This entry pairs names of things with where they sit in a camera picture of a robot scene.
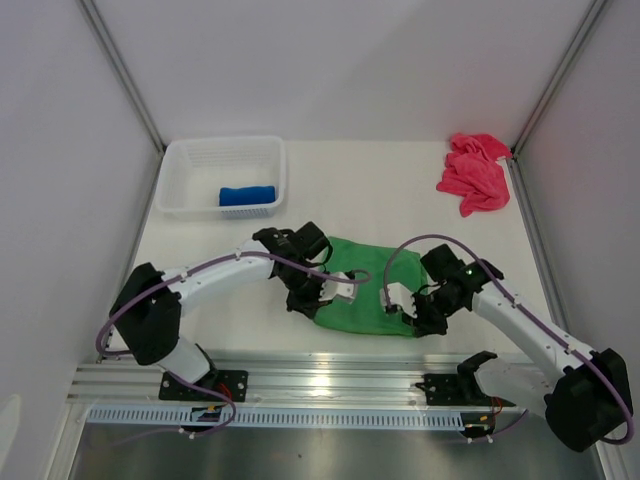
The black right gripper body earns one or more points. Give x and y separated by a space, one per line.
433 311

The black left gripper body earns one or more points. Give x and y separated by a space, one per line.
304 289

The green towel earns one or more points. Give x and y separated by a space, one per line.
365 315

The blue towel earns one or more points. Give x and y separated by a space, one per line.
243 196

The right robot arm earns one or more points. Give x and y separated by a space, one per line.
582 394

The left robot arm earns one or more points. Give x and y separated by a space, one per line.
148 311

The pink towel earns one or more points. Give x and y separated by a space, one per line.
473 173

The white plastic basket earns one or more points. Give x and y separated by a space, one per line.
194 170

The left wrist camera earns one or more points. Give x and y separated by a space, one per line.
341 288

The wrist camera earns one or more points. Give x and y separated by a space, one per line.
341 288
396 296

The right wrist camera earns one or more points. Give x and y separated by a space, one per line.
396 296

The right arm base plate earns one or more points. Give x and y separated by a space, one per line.
455 390

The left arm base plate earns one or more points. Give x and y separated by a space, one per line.
232 384

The aluminium frame rail right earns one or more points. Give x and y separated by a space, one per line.
534 233

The slotted cable duct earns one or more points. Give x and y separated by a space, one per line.
277 417

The aluminium front rail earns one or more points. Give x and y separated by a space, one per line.
286 380

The aluminium frame post right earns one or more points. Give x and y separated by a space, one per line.
593 16

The aluminium frame post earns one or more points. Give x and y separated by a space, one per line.
593 16
117 63

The aluminium frame post left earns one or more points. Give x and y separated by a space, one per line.
117 63

